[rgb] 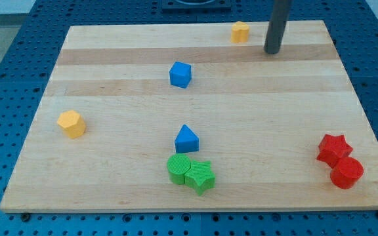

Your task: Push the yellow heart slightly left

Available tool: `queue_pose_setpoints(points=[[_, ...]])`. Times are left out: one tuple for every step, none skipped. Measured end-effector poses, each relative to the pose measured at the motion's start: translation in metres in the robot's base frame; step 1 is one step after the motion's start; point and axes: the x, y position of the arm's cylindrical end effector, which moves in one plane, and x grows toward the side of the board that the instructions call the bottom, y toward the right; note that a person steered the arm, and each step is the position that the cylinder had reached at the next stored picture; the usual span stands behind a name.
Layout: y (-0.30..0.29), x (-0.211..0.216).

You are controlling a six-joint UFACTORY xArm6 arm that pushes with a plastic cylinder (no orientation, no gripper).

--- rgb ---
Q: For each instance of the green star block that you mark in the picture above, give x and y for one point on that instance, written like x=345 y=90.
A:
x=200 y=177

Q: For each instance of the yellow hexagon block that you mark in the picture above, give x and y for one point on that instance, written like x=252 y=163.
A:
x=72 y=124

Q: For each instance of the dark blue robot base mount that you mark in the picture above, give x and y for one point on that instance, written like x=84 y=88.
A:
x=172 y=5

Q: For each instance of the green cylinder block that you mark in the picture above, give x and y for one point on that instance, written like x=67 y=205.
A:
x=177 y=166

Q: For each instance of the red cylinder block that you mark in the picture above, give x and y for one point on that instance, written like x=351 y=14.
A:
x=346 y=172

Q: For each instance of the light wooden board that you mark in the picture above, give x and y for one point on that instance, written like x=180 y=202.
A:
x=259 y=119

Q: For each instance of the blue cube block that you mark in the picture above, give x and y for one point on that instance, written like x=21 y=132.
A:
x=180 y=74

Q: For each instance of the blue triangle block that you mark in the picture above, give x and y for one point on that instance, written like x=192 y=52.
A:
x=186 y=141

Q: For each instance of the red star block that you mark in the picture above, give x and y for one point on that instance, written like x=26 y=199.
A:
x=332 y=149

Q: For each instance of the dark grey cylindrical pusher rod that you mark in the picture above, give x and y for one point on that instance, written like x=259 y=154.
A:
x=276 y=26

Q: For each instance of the yellow heart block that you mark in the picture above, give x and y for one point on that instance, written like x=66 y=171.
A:
x=239 y=32

